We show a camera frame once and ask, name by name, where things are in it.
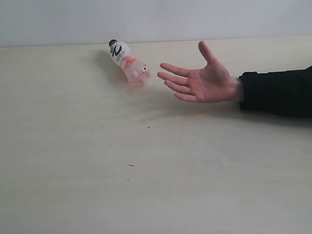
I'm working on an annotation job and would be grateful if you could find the black sleeved forearm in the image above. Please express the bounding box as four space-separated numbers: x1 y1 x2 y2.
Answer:
239 67 312 118

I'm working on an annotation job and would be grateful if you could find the person's open hand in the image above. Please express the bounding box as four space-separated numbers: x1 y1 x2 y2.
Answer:
157 41 244 104

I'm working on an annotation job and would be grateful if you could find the pink peach drink bottle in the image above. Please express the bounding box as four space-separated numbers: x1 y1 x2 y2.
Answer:
109 39 151 87

